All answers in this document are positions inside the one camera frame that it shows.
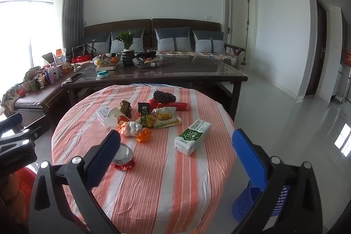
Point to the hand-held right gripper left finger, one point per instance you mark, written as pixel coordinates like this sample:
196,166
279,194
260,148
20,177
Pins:
105,157

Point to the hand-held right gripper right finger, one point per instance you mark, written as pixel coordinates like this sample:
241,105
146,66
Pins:
249,160

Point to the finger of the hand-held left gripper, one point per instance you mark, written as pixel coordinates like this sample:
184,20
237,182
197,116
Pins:
12,119
35,127

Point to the silver orange snack bag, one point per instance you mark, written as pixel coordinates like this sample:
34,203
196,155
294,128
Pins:
130,128

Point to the white red paper box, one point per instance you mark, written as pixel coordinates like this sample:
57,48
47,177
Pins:
105,114

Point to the orange plastic wrapper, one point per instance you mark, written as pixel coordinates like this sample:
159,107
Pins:
143,136

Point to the blue plastic waste basket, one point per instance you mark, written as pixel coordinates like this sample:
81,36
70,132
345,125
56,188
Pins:
244,203

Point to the brown gold foil wrapper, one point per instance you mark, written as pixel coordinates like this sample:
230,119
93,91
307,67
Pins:
125,108

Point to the green yellow snack packet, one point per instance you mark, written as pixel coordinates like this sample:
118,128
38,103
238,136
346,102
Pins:
143,109

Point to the white green milk carton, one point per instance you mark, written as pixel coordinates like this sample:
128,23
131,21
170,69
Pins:
192,138

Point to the red plastic bag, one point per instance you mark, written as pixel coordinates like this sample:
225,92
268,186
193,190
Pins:
152,103

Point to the yellow pastry packet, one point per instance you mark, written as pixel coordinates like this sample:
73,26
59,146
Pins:
166,116

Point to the black knitted bundle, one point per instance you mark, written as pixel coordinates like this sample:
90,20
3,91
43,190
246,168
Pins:
164,96

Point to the red sausage packet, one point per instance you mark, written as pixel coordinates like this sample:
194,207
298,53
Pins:
178,107

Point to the floral cloth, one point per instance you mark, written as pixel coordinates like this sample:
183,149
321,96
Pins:
8,102

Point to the red rug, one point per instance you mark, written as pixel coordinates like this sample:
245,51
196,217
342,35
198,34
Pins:
26,176

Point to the row of small bottles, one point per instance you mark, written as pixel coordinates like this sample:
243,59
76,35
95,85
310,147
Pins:
53,75

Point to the black phone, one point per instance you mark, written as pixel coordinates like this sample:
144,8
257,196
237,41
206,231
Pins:
73,77

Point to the orange white striped tablecloth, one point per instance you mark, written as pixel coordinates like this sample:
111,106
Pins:
164,182

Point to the orange sign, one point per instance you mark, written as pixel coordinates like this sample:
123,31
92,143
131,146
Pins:
59,53

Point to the teal round tin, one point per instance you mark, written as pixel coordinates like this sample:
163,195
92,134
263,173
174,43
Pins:
102,74

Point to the white book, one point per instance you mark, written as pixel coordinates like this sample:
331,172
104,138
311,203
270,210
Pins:
109,68

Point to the black handbag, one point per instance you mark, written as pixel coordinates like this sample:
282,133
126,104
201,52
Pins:
87,51

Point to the glass fruit bowl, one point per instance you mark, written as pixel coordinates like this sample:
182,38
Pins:
107,60

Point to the green plant in black pot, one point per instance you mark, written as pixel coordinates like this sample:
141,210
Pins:
128,58

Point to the grey two-tone pillow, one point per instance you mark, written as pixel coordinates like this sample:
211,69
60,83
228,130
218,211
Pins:
208,43
101,43
172,40
137,42

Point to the glass snack tray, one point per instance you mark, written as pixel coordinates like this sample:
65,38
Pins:
153,61

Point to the dark wooden coffee table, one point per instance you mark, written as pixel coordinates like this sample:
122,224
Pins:
192,69

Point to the floral sofa blanket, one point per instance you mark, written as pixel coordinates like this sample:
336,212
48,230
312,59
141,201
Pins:
214,57

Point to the grey curtain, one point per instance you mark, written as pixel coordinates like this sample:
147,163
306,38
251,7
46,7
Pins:
74,3

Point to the brown door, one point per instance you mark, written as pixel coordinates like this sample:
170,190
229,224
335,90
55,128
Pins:
318,44

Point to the white door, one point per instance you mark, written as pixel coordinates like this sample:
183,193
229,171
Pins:
229,17

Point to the brown wooden sofa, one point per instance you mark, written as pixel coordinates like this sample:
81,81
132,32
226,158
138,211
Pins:
178,24

